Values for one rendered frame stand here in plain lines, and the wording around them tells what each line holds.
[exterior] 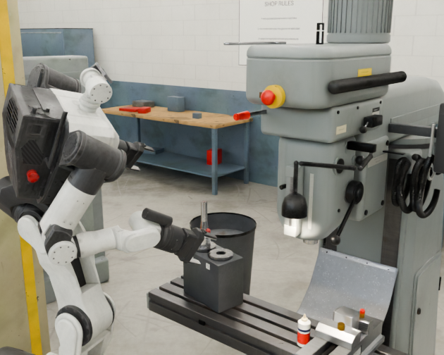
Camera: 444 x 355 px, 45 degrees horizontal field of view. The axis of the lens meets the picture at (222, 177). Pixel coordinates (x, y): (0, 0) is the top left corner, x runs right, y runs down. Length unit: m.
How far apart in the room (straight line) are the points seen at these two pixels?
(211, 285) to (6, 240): 1.37
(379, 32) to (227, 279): 0.98
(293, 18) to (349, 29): 4.87
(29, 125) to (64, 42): 7.12
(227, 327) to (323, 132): 0.80
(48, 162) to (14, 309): 1.70
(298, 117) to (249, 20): 5.48
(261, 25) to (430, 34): 2.07
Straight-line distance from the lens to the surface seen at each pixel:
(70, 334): 1.83
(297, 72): 1.39
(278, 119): 1.54
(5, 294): 3.10
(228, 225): 4.01
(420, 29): 5.94
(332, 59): 1.41
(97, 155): 1.44
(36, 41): 9.23
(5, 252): 3.02
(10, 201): 1.85
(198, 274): 2.01
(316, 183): 1.56
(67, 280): 1.81
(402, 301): 2.12
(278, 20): 6.70
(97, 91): 1.58
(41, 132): 1.55
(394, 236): 2.01
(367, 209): 1.77
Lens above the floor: 1.92
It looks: 15 degrees down
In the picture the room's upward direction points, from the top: straight up
